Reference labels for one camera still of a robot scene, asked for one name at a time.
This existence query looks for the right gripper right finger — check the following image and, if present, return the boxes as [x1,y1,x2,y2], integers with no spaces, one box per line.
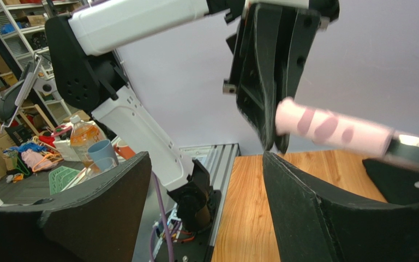
[262,152,419,261]

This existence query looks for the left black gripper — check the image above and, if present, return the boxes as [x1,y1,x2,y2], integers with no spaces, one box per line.
[206,0,340,151]

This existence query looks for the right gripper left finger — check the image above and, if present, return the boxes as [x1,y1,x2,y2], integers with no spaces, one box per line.
[0,152,152,261]

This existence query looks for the pink handled metal tongs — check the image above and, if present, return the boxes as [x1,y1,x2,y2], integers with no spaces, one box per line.
[275,97,419,168]

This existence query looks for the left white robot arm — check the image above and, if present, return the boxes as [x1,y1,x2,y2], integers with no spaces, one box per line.
[45,1,340,232]

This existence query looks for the blue plastic cup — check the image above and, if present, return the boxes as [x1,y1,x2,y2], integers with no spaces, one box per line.
[87,139,119,172]

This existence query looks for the orange drink bottle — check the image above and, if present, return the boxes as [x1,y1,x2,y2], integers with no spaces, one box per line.
[70,115,106,168]

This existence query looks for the black cloth placemat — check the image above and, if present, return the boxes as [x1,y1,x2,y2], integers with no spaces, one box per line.
[362,158,419,205]

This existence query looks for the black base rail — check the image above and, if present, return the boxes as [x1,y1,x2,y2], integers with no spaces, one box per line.
[151,143,241,262]

